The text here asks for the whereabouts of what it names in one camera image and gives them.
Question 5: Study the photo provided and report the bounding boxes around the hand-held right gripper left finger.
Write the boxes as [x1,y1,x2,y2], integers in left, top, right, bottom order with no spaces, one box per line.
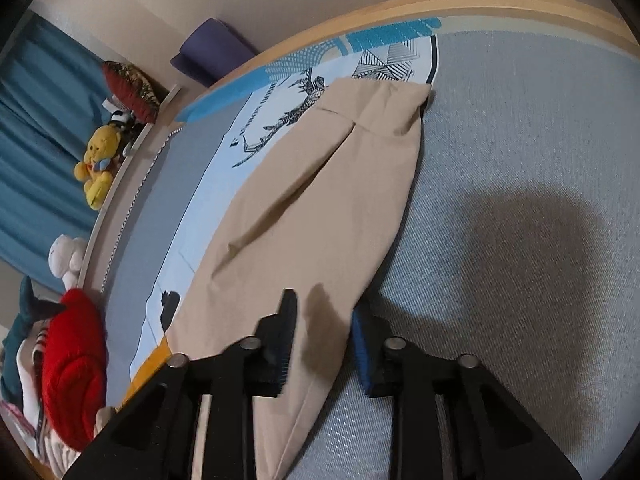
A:
[62,287,301,480]

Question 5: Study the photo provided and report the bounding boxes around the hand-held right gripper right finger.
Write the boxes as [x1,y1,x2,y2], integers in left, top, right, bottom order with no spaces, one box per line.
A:
[350,304,583,480]

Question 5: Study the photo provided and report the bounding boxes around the beige shirt with orange sleeves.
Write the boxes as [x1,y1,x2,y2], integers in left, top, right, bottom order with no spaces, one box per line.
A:
[120,77,433,480]

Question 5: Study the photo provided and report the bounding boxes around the folded white clothes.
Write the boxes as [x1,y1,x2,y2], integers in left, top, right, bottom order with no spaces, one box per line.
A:
[0,320,77,467]

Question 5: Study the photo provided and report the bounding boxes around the light blue printed blanket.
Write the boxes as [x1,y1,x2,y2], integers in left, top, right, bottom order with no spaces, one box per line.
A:
[130,17,443,386]

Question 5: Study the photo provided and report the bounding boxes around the red folded knit blanket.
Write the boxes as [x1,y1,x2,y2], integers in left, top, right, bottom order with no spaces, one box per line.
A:
[41,287,109,453]

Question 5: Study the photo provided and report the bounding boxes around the grey-blue bed sheet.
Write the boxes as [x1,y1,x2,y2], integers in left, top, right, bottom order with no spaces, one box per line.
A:
[102,30,640,480]

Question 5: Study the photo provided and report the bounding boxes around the dark teal plush toy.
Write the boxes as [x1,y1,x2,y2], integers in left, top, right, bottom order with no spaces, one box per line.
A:
[0,277,66,401]

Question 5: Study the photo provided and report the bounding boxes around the yellow teddy bear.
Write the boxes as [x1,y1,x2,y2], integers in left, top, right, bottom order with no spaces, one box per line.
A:
[75,126,124,211]

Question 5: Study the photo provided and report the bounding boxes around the black and white plush toy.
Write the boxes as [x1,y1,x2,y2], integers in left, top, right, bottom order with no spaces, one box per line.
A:
[102,99,147,157]

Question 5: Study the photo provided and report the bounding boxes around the red patterned cushion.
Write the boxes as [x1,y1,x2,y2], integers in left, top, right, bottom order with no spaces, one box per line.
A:
[102,60,162,123]

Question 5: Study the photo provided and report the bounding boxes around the purple rolled mat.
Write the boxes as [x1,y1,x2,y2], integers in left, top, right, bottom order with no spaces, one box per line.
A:
[170,17,258,88]

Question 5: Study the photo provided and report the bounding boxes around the teal curtain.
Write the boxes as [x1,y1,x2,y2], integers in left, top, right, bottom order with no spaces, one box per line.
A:
[0,12,131,293]

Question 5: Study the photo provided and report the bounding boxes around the wooden bed frame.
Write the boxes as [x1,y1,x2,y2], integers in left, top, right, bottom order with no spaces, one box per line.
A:
[0,0,640,480]

